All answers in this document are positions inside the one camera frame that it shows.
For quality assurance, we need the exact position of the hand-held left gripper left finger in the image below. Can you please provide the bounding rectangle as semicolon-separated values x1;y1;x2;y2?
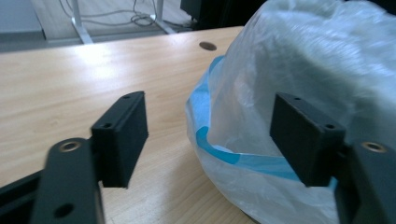
91;91;149;189

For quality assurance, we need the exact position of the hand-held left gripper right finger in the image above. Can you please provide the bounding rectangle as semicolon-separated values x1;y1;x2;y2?
269;91;347;188

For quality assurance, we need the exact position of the white plastic bag blue band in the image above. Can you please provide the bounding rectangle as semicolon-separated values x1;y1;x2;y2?
185;0;396;224

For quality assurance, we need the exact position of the dark round table grommet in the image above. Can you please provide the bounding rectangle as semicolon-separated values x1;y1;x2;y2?
199;41;218;51

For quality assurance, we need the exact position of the black stand base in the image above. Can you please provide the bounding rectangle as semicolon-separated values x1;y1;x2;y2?
180;0;269;31

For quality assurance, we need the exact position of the white cabinet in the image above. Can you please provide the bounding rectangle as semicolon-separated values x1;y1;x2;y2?
0;0;45;41

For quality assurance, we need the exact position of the white metal desk frame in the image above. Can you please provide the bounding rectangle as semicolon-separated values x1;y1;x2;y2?
70;0;177;45

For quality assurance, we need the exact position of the thin black floor cables bundle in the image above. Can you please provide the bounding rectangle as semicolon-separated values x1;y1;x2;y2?
59;0;160;27

